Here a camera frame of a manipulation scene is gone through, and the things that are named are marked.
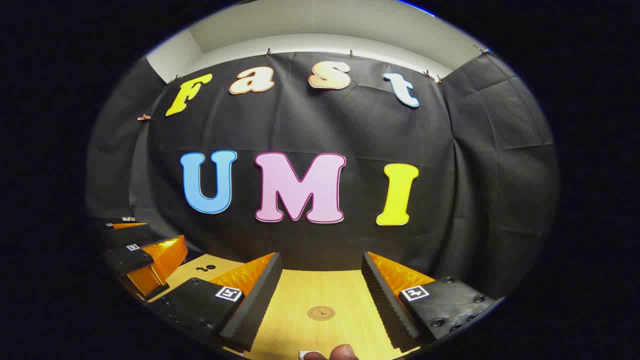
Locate black backdrop cloth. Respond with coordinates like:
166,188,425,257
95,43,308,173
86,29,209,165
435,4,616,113
85,50,558,301

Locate wooden desktop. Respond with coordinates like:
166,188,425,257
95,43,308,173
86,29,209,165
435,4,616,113
147,254,416,360

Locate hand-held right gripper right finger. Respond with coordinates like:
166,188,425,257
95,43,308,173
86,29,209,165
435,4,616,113
361,251,501,353

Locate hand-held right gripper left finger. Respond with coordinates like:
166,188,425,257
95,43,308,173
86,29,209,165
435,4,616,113
145,252,283,353

